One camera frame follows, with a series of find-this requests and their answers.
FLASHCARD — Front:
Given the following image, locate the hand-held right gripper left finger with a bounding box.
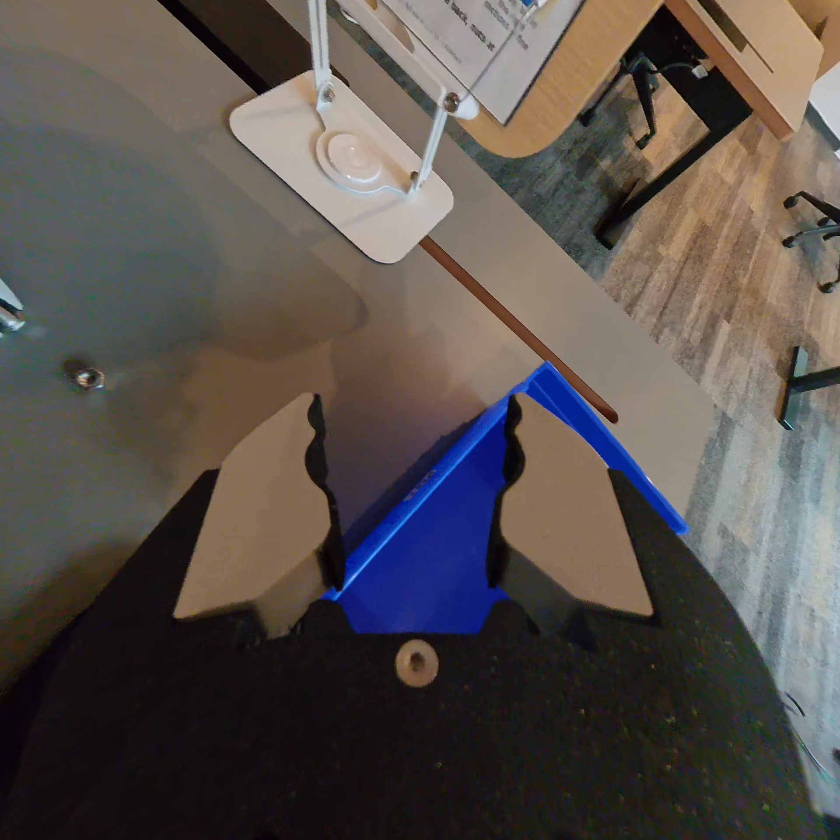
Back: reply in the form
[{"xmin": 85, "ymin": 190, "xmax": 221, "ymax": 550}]
[{"xmin": 174, "ymin": 392, "xmax": 347, "ymax": 641}]

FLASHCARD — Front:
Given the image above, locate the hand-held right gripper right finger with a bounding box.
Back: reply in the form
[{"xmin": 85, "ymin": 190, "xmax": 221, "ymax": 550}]
[{"xmin": 486, "ymin": 392, "xmax": 659, "ymax": 651}]

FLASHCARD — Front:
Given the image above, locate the blue plastic bin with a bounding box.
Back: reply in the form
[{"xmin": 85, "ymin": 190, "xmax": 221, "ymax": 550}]
[{"xmin": 322, "ymin": 361, "xmax": 689, "ymax": 634}]

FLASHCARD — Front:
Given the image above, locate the long wooden desk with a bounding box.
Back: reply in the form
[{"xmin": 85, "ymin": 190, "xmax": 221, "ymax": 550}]
[{"xmin": 776, "ymin": 346, "xmax": 840, "ymax": 431}]

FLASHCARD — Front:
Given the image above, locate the white metal document stand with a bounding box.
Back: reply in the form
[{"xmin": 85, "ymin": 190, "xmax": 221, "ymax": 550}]
[{"xmin": 230, "ymin": 0, "xmax": 480, "ymax": 265}]

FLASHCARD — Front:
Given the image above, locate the black office chair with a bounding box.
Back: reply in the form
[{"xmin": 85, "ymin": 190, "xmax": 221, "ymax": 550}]
[
  {"xmin": 782, "ymin": 190, "xmax": 840, "ymax": 294},
  {"xmin": 577, "ymin": 52, "xmax": 660, "ymax": 148}
]

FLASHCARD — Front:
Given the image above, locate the light wooden rounded table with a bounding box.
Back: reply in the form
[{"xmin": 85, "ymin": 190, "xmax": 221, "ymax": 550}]
[{"xmin": 453, "ymin": 0, "xmax": 664, "ymax": 158}]

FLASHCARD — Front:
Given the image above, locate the wooden desk with black legs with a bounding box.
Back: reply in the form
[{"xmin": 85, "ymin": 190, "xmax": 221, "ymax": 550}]
[{"xmin": 594, "ymin": 0, "xmax": 826, "ymax": 250}]

